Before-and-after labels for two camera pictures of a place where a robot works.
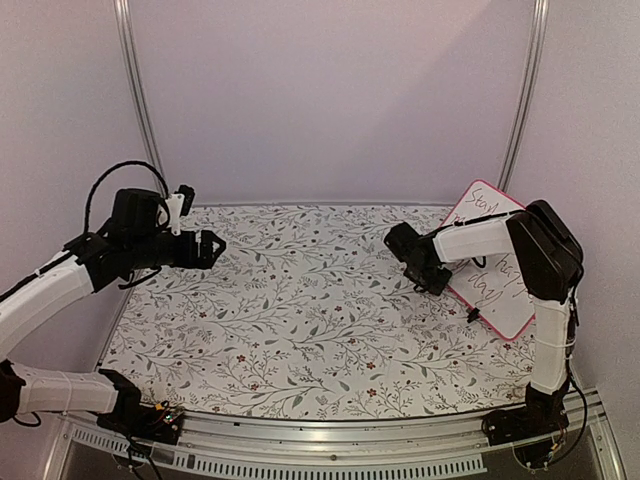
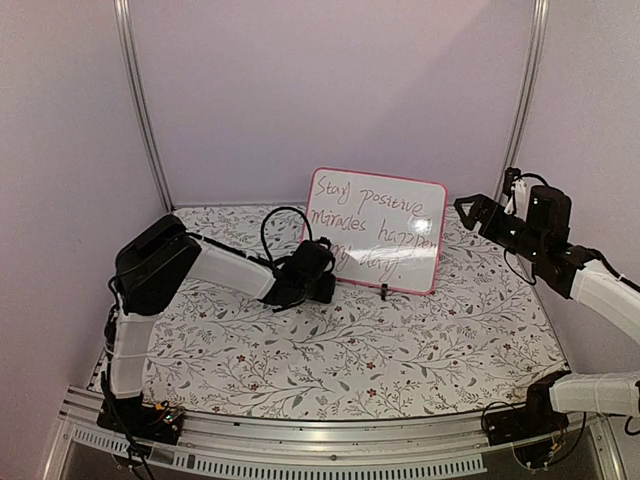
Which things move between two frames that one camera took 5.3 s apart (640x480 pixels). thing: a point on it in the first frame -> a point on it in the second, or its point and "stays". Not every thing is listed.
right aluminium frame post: [525, 94] stays
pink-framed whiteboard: [499, 289] -> [383, 230]
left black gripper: [205, 260] -> [327, 295]
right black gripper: [438, 287] -> [483, 204]
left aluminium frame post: [134, 70] stays
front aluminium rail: [427, 444] stays
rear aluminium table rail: [318, 204] stays
